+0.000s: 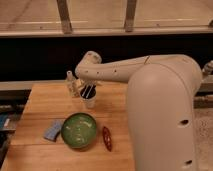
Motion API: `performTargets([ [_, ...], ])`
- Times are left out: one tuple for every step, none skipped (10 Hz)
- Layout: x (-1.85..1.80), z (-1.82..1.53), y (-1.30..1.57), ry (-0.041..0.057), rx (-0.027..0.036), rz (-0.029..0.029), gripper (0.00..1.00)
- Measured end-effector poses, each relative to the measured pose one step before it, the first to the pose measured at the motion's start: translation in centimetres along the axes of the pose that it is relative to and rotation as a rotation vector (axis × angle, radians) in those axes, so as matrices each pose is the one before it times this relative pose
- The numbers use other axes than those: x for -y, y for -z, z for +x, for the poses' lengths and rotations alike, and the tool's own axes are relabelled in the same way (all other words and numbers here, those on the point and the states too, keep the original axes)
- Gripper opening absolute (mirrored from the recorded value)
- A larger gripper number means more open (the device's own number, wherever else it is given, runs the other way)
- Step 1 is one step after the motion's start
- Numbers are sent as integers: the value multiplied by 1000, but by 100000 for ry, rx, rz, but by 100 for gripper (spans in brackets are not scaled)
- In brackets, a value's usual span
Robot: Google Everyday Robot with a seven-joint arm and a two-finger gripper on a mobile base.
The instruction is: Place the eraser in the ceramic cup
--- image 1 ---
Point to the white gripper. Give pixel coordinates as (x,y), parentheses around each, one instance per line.
(72,84)

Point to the red brown oval object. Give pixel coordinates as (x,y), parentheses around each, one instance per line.
(107,138)

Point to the green ceramic bowl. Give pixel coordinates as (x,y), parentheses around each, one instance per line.
(79,130)

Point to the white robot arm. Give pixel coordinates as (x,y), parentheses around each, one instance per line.
(160,105)

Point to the white ceramic cup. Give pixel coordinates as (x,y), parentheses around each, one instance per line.
(88,95)

